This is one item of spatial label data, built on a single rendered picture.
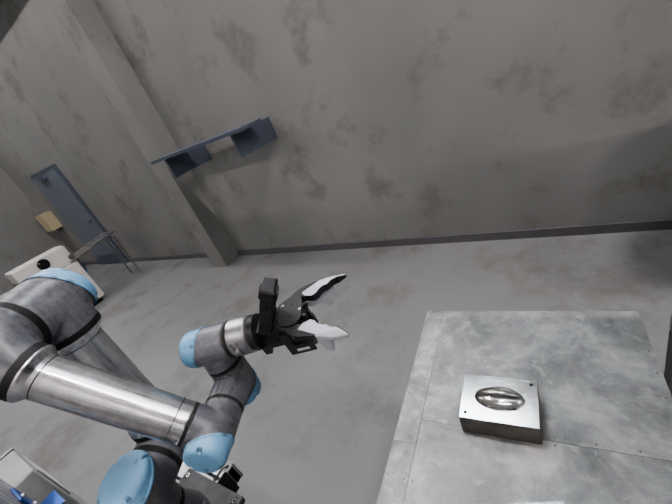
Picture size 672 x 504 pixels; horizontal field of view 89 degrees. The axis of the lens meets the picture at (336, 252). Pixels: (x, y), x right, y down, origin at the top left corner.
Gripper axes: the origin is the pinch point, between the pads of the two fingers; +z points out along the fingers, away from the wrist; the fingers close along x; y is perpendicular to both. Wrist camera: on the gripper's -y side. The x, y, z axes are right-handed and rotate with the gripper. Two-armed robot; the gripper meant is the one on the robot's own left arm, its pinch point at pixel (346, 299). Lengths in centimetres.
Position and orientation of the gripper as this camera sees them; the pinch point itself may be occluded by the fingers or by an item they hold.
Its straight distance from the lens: 62.2
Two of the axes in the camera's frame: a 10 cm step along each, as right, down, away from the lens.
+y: 3.5, 7.5, 5.6
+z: 9.4, -2.9, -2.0
